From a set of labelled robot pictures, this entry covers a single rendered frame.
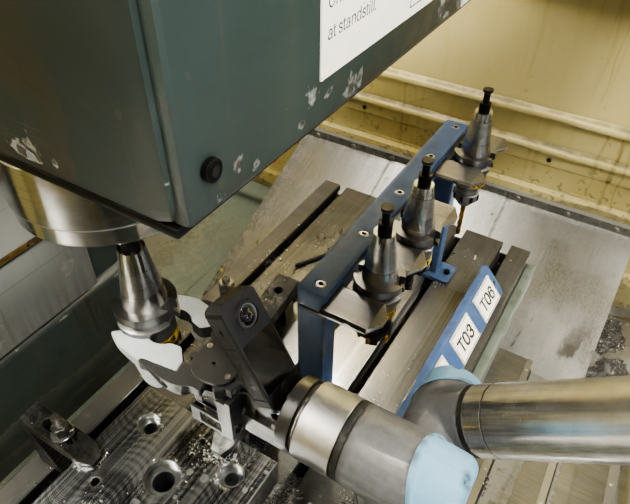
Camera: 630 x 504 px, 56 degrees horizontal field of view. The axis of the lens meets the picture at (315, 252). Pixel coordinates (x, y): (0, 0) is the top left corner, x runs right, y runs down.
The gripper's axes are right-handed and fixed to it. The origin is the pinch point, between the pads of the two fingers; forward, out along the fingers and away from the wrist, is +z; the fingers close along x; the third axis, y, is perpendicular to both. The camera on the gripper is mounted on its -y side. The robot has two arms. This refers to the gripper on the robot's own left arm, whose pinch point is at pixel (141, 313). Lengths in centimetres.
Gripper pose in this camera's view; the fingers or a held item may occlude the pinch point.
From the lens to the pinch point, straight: 63.1
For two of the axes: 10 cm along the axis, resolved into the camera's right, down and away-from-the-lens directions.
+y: -0.1, 7.5, 6.7
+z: -8.5, -3.6, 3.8
